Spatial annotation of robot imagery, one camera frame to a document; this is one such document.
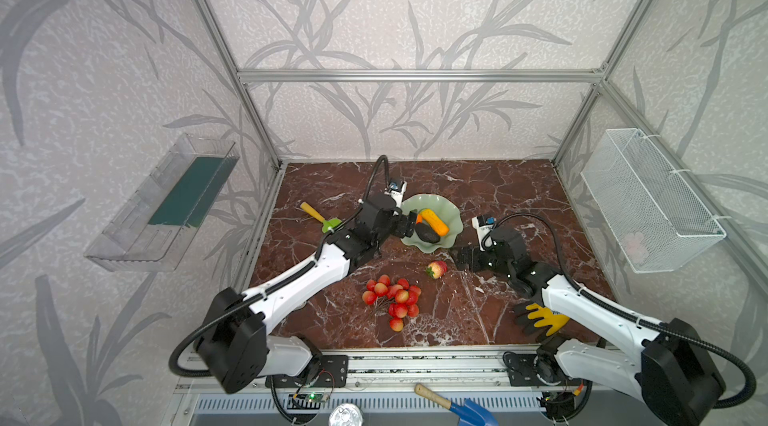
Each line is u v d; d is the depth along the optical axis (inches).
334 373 28.6
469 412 26.8
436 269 34.5
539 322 31.3
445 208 40.0
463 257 29.1
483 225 29.1
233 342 15.8
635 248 28.7
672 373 15.7
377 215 22.8
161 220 25.3
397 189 27.0
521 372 28.8
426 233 37.8
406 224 27.6
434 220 38.9
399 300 30.7
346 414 25.0
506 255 25.3
